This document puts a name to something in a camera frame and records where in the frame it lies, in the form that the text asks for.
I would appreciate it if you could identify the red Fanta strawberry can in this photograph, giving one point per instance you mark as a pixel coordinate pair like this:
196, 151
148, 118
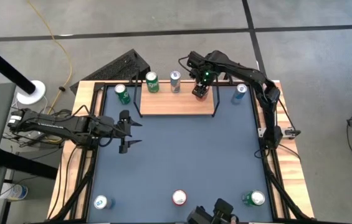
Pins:
179, 197
201, 98

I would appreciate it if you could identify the black perforated box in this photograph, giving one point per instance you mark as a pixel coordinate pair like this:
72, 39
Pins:
116, 67

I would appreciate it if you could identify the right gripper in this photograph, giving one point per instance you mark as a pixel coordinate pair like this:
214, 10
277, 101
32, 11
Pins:
202, 68

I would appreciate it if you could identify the person's hand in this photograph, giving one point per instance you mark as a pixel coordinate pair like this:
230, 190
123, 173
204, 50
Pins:
233, 220

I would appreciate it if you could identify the white canister blue label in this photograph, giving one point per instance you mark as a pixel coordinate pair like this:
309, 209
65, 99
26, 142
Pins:
15, 192

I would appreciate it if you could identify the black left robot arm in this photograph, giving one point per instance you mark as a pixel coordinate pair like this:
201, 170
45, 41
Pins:
54, 126

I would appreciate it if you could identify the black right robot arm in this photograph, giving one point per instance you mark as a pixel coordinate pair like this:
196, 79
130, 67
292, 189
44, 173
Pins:
247, 73

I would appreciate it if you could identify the blue silver Red Bull can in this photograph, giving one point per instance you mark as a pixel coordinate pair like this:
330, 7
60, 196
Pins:
101, 202
239, 95
175, 83

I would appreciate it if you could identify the black stanchion white base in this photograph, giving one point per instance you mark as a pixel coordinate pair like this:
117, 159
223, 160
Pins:
4, 66

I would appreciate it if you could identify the blue-grey table mat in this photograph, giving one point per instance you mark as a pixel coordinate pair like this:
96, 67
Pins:
178, 161

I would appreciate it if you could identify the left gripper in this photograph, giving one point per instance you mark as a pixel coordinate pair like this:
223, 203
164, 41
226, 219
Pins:
116, 132

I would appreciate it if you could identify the green Sprite can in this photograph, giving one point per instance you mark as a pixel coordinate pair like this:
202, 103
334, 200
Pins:
152, 84
255, 198
123, 96

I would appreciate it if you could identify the small black floor clip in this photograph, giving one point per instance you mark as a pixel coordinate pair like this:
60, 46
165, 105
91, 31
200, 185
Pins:
62, 88

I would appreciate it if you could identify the wooden shelf black metal legs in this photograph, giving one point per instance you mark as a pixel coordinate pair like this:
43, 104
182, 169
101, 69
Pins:
169, 104

